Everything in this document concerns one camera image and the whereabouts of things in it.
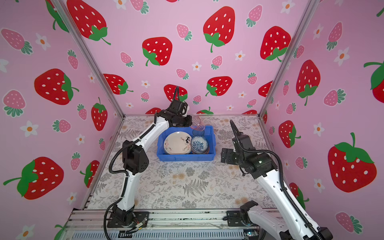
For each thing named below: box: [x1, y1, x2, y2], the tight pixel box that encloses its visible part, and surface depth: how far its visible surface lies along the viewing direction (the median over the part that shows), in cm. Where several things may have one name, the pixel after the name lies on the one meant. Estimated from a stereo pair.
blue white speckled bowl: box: [190, 135, 210, 154], surface depth 95 cm
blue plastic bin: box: [157, 125, 216, 162], surface depth 97 cm
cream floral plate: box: [163, 131, 192, 155], surface depth 102 cm
